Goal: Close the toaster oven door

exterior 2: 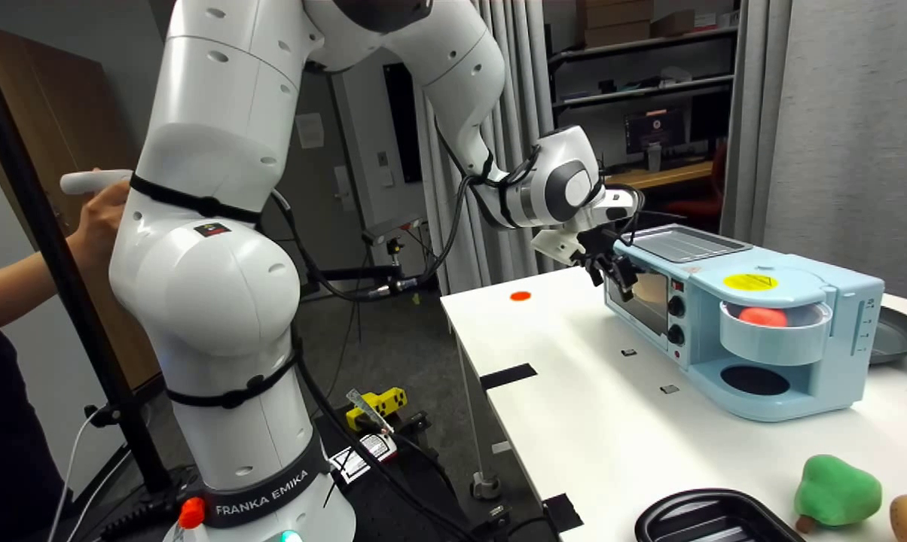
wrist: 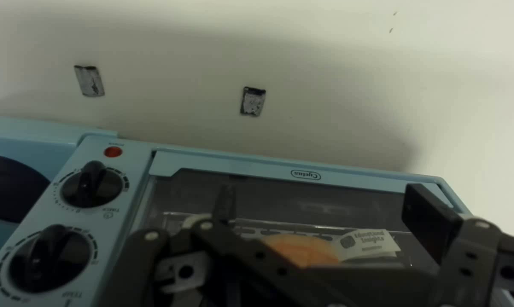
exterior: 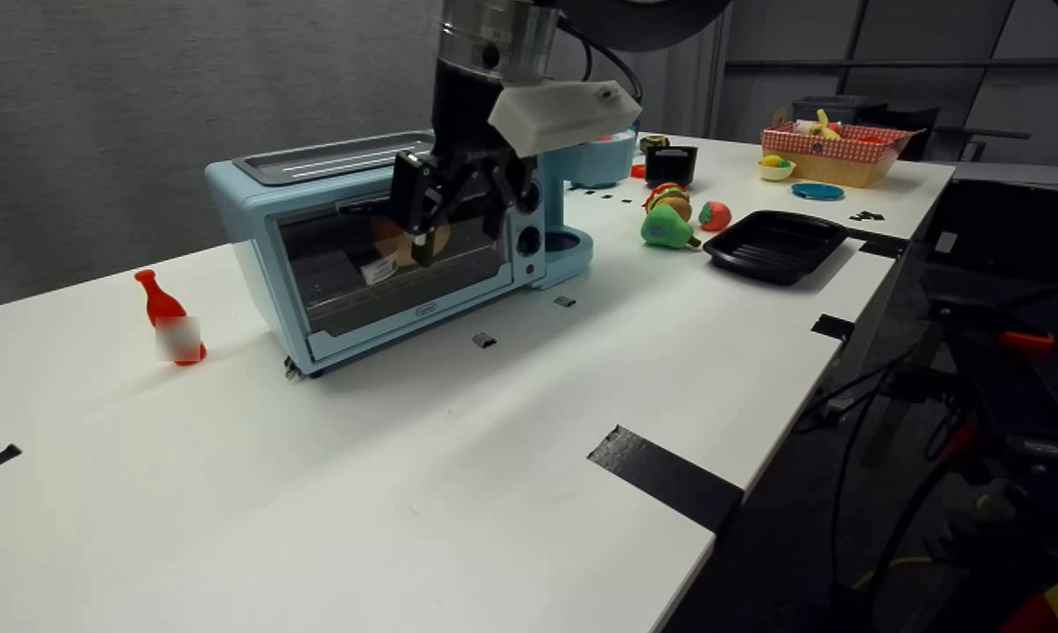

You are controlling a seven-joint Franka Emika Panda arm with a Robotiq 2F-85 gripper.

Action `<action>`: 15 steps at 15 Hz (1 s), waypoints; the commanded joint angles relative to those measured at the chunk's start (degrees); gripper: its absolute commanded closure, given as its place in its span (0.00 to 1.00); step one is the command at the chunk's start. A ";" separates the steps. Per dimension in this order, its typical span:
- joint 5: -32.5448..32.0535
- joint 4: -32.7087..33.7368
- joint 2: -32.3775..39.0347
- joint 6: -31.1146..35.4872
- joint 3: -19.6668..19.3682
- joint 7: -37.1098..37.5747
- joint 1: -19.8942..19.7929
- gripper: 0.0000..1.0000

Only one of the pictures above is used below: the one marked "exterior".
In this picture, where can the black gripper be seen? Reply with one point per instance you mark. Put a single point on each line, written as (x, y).
(472, 109)

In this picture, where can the glass toaster oven door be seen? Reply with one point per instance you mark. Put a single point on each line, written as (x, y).
(354, 310)

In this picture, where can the light blue toaster oven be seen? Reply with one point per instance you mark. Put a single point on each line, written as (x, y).
(246, 193)

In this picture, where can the small black tape piece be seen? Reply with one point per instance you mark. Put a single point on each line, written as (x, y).
(565, 299)
(482, 338)
(5, 454)

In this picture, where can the small orange red toy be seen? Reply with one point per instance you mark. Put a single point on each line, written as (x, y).
(639, 171)

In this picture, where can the toy burger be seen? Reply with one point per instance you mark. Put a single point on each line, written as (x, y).
(670, 193)

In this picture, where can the green toy pear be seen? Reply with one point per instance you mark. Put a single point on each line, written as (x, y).
(666, 228)

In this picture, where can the small black box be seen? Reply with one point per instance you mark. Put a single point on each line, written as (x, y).
(670, 164)

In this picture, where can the red toy tomato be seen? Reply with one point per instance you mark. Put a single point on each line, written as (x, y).
(714, 215)

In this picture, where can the yellow green toy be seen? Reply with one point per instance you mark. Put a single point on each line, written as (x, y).
(777, 167)

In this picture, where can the red toy ketchup bottle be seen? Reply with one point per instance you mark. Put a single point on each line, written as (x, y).
(171, 321)

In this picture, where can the black plastic tray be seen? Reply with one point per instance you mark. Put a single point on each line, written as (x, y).
(777, 246)

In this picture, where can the black tape strip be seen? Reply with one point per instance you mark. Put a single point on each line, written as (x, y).
(883, 246)
(670, 476)
(834, 327)

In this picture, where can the blue round lid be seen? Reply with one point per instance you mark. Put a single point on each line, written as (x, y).
(818, 191)

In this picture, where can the yellow toy banana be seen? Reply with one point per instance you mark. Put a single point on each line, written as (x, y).
(829, 124)

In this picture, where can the red checkered basket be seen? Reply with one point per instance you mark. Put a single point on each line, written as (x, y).
(839, 153)

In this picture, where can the yellow and red object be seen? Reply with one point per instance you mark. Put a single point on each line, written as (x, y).
(1055, 607)

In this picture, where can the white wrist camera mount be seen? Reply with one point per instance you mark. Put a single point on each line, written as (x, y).
(566, 112)

